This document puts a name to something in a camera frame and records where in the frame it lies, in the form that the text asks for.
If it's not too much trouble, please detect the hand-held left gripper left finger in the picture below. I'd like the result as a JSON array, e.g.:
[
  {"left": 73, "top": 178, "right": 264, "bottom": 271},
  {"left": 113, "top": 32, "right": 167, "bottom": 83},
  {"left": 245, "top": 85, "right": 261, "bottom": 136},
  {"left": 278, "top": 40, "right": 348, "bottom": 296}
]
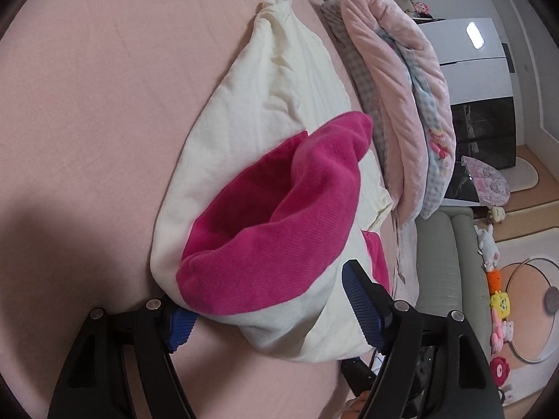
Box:
[{"left": 47, "top": 296, "right": 198, "bottom": 419}]

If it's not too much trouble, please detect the round beige rug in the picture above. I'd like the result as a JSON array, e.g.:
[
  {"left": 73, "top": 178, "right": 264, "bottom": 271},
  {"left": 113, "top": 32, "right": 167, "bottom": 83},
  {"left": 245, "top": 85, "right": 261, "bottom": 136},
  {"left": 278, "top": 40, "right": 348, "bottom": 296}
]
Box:
[{"left": 497, "top": 257, "right": 559, "bottom": 364}]

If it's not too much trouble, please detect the white wardrobe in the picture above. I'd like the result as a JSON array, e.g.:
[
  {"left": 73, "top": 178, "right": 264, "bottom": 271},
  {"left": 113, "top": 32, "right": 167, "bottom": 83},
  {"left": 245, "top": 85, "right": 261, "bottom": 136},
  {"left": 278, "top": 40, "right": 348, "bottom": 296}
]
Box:
[{"left": 418, "top": 17, "right": 519, "bottom": 106}]

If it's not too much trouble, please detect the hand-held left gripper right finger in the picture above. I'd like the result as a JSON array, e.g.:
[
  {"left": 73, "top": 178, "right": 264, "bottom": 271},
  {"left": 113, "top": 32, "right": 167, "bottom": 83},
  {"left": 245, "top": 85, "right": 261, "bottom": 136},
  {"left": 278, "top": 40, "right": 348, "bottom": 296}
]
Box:
[{"left": 341, "top": 259, "right": 504, "bottom": 419}]

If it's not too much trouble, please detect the orange plush toy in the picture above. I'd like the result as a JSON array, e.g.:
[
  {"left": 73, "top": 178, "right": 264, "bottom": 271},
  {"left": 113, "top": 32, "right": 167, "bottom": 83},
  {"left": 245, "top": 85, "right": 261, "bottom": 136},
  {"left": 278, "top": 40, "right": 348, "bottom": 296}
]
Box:
[{"left": 486, "top": 268, "right": 504, "bottom": 296}]

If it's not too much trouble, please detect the cream and pink shirt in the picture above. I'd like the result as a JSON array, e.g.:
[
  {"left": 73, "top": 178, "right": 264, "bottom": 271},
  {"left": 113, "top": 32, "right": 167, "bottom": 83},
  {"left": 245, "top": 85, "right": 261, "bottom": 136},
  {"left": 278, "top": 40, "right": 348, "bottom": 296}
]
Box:
[{"left": 150, "top": 0, "right": 394, "bottom": 364}]

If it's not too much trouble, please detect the yellow square plush toy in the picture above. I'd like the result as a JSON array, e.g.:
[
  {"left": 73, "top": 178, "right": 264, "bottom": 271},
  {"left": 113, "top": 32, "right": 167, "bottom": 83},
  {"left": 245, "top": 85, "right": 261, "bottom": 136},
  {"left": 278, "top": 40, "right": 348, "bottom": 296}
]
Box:
[{"left": 489, "top": 290, "right": 513, "bottom": 322}]

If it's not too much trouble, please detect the white rabbit plush toy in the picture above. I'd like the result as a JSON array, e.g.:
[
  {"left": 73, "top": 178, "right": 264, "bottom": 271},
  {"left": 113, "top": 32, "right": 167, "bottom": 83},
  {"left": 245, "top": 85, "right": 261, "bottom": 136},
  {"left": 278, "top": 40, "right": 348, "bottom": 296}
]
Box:
[{"left": 474, "top": 224, "right": 501, "bottom": 272}]

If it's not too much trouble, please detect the pale textured pillow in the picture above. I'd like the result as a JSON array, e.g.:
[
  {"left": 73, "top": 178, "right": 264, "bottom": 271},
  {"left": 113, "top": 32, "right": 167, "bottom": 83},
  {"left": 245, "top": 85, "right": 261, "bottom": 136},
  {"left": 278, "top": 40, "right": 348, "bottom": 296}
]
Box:
[{"left": 391, "top": 219, "right": 421, "bottom": 303}]

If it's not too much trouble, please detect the grey padded headboard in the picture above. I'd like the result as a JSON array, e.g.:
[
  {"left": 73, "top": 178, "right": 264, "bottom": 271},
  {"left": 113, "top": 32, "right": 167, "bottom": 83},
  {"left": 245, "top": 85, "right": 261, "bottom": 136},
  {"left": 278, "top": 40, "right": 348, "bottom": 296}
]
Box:
[{"left": 414, "top": 206, "right": 493, "bottom": 361}]

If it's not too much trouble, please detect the pink plush toy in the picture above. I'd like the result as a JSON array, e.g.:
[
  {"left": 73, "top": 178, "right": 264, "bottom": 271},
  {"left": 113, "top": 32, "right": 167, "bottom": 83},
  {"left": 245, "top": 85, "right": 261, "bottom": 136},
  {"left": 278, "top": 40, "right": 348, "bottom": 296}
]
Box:
[{"left": 489, "top": 318, "right": 515, "bottom": 355}]

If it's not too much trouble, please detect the red round plush toy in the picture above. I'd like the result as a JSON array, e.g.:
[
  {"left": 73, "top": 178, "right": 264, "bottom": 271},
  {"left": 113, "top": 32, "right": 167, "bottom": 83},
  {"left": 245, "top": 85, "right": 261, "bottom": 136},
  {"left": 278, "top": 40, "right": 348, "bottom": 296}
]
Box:
[{"left": 489, "top": 356, "right": 513, "bottom": 385}]

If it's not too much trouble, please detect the person's right hand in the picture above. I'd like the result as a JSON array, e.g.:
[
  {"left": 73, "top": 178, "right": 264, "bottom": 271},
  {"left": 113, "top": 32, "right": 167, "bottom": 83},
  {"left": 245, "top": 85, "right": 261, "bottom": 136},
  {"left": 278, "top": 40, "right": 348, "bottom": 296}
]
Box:
[{"left": 344, "top": 390, "right": 373, "bottom": 419}]

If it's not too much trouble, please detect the folded pink quilt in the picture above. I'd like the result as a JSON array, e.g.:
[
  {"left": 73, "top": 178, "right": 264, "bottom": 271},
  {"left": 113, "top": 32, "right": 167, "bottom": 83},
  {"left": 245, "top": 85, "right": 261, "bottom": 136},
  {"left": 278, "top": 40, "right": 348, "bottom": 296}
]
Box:
[{"left": 321, "top": 0, "right": 457, "bottom": 228}]

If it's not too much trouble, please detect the black glass cabinet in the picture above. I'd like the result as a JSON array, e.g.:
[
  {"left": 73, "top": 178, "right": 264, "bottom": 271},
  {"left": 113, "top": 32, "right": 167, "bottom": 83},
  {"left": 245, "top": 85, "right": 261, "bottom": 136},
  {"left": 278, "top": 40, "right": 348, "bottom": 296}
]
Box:
[{"left": 440, "top": 95, "right": 519, "bottom": 204}]

